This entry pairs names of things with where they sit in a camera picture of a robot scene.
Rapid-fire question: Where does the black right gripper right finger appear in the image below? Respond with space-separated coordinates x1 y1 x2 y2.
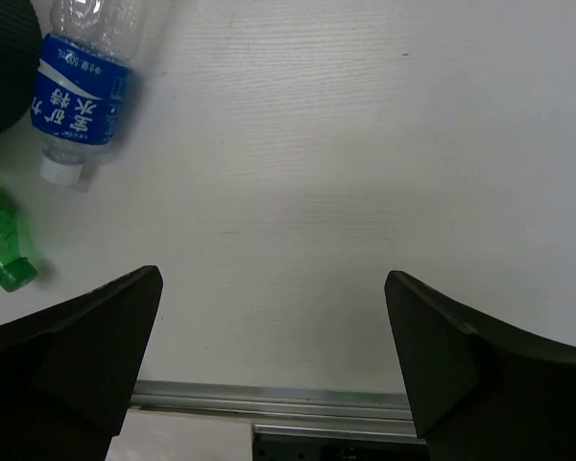
384 271 576 460

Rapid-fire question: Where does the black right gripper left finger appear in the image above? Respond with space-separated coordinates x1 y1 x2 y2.
0 265 163 460

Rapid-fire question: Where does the green plastic soda bottle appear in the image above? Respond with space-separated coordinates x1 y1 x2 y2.
0 187 37 293

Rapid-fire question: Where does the blue label clear water bottle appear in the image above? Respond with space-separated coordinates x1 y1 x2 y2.
30 0 170 185

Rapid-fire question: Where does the dark teal plastic bin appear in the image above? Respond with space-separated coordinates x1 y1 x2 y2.
0 0 42 133

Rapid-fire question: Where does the aluminium table edge rail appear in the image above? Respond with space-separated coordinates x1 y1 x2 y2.
131 380 423 445

